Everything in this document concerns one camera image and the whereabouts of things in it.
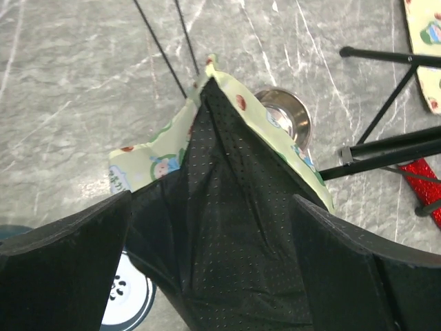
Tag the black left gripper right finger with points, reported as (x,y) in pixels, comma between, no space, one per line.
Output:
(357,280)

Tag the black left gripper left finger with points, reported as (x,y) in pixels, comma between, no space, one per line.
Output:
(59,276)

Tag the green patterned pet tent fabric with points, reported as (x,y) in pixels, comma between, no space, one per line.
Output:
(211,217)

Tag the black tent pole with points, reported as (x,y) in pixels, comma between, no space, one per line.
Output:
(187,38)
(160,48)

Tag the teal double pet bowl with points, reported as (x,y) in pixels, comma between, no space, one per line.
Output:
(130,297)

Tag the stainless steel pet bowl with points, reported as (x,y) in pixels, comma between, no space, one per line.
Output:
(288,112)

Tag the green patterned tent mat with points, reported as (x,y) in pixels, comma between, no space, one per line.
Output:
(423,25)

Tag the red glitter microphone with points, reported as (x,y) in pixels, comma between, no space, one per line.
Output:
(422,186)

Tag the black music stand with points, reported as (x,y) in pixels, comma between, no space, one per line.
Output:
(391,153)

